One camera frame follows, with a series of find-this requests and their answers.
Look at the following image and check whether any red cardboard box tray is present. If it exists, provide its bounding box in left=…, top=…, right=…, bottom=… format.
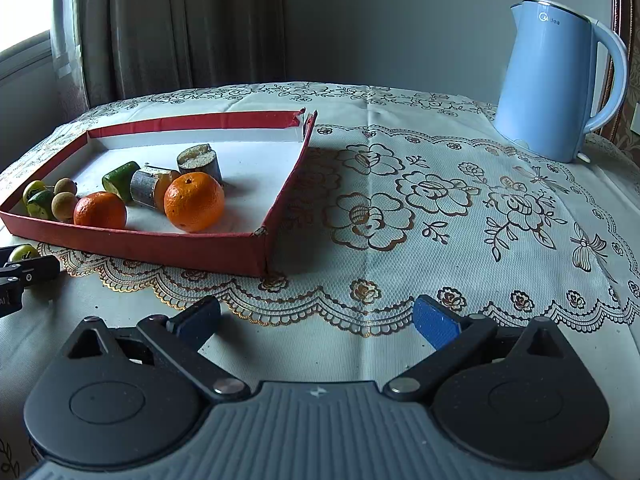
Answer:
left=0, top=109, right=318, bottom=278

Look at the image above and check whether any small green round fruit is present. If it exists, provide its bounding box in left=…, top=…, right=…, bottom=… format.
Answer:
left=22, top=180, right=48, bottom=205
left=9, top=243, right=41, bottom=263

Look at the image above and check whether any window with grey frame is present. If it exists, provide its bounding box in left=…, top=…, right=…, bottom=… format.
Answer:
left=0, top=29, right=54, bottom=92

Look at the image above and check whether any sugarcane piece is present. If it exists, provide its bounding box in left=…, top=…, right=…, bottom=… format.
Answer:
left=176, top=144, right=223, bottom=186
left=130, top=169, right=182, bottom=211

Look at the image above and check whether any brown patterned curtain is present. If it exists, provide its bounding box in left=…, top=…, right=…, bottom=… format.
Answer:
left=80, top=0, right=287, bottom=107

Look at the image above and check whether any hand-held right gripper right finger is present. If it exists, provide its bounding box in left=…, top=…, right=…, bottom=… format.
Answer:
left=382, top=294, right=577, bottom=404

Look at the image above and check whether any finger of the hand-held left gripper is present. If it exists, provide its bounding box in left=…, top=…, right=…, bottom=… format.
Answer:
left=0, top=255, right=61, bottom=289

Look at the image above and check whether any light blue electric kettle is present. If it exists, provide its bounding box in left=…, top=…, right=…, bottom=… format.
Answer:
left=492, top=0, right=629, bottom=163

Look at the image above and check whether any orange mandarin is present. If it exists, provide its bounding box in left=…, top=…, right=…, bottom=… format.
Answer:
left=73, top=191, right=128, bottom=230
left=164, top=171, right=226, bottom=233

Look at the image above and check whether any sheer embroidered curtain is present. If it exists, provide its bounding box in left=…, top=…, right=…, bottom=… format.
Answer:
left=50, top=0, right=92, bottom=122

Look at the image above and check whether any wooden framed patterned panel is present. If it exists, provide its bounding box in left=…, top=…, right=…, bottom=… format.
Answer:
left=599, top=0, right=640, bottom=162

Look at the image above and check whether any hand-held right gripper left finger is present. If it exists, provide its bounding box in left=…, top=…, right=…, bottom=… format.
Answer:
left=64, top=295, right=252, bottom=405

